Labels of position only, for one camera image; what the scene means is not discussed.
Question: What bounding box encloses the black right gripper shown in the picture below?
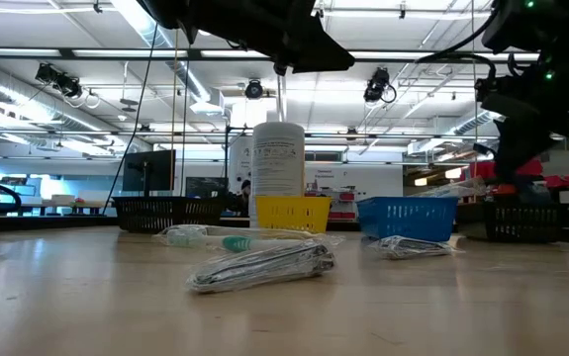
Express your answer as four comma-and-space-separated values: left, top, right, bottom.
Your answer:
476, 73, 569, 183

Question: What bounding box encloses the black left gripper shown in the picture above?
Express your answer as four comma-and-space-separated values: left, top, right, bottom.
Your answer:
138, 0, 357, 75

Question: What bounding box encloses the silver nail clipper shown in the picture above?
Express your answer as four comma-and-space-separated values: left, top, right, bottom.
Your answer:
184, 240, 337, 295
368, 234, 459, 261

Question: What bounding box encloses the green toothbrush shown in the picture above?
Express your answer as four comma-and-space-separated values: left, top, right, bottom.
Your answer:
153, 223, 347, 254

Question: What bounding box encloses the row of red storage bins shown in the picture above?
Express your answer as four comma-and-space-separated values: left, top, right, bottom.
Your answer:
461, 157, 545, 183

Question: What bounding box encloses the black slotted plastic basket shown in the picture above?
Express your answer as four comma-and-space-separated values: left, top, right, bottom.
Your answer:
112, 196, 226, 234
484, 200, 569, 244

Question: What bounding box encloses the white wipes canister yellow label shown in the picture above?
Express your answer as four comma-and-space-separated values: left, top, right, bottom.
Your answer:
248, 122, 307, 228

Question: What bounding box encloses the blue slotted plastic basket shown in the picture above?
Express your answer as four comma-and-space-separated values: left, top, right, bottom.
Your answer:
356, 196, 459, 243

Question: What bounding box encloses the person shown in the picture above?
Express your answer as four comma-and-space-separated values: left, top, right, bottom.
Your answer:
237, 178, 254, 217

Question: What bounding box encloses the yellow slotted plastic basket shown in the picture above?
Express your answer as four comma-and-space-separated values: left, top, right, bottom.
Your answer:
255, 195, 332, 234

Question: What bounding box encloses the dark monitor screen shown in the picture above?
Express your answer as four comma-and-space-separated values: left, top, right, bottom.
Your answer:
184, 176, 229, 199

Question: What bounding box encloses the black computer monitor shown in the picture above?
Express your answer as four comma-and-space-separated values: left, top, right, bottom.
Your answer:
122, 149, 177, 199

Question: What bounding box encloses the black ceiling-mounted camera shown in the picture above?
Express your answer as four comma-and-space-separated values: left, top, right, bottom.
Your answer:
243, 78, 265, 101
362, 66, 398, 105

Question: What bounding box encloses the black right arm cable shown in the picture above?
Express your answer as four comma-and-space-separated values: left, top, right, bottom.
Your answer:
415, 9, 501, 95

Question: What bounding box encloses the black metal rig frame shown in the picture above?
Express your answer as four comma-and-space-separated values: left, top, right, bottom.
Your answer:
0, 47, 540, 64

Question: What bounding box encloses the black hanging cable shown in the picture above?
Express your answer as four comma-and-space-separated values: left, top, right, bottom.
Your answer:
101, 22, 161, 215

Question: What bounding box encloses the black camera cluster on mount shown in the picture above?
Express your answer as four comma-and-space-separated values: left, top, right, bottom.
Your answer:
35, 62, 83, 99

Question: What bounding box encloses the silver ventilation duct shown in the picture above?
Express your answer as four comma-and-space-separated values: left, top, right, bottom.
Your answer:
0, 58, 154, 152

